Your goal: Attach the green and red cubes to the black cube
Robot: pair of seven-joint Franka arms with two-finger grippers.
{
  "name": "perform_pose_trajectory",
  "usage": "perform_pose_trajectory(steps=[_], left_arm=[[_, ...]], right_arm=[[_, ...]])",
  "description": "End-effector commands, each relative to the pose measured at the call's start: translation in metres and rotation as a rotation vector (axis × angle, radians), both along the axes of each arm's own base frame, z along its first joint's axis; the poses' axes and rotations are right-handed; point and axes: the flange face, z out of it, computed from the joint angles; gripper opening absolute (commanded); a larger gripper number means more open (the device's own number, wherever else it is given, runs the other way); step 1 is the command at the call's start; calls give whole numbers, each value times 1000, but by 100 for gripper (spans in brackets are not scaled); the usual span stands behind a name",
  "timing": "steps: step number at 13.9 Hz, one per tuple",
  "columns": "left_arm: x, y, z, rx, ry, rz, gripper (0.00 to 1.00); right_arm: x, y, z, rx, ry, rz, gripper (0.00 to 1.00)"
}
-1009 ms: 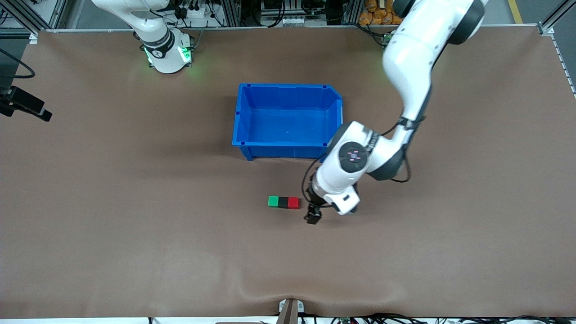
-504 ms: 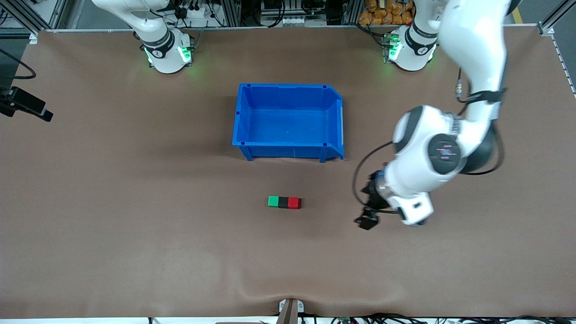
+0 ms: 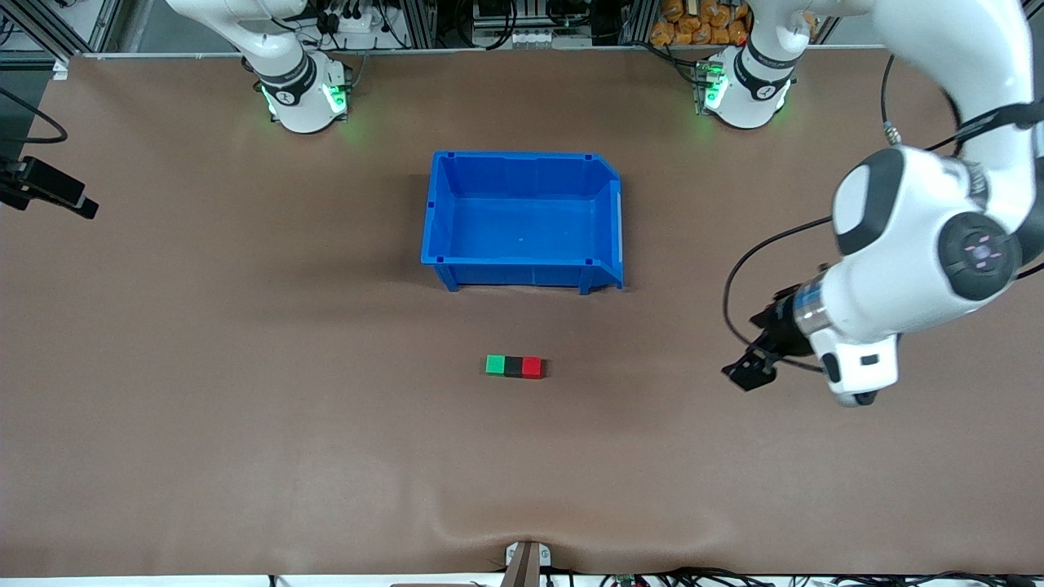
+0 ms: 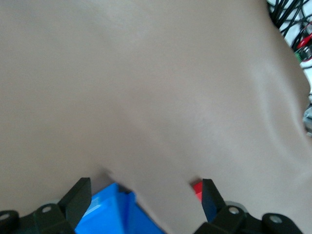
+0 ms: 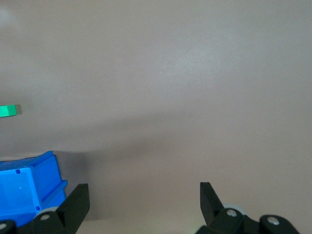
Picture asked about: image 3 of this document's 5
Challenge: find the aluminium frame rack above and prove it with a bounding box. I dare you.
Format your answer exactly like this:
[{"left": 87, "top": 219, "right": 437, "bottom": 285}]
[{"left": 391, "top": 0, "right": 657, "bottom": 51}]

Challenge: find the aluminium profile strut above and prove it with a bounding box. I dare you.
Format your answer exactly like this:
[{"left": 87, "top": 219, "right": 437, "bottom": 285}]
[{"left": 0, "top": 0, "right": 123, "bottom": 62}]

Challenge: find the white power strip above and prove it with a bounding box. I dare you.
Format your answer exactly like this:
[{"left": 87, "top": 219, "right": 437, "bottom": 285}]
[{"left": 314, "top": 7, "right": 378, "bottom": 35}]

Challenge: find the blue plastic storage bin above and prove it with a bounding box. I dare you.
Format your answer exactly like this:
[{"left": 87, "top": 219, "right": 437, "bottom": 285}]
[{"left": 420, "top": 149, "right": 626, "bottom": 296}]

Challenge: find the small electronics box green light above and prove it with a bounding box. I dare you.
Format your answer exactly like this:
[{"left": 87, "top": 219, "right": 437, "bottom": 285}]
[{"left": 693, "top": 59, "right": 727, "bottom": 115}]

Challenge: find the brown table mat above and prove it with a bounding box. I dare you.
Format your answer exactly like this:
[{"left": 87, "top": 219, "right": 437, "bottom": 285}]
[{"left": 0, "top": 45, "right": 1044, "bottom": 576}]

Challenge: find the orange snack bag pile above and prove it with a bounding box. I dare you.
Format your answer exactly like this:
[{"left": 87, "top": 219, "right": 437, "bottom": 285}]
[{"left": 650, "top": 0, "right": 751, "bottom": 46}]

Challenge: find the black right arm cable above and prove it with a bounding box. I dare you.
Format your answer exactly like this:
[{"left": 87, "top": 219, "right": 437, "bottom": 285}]
[{"left": 0, "top": 86, "right": 69, "bottom": 145}]

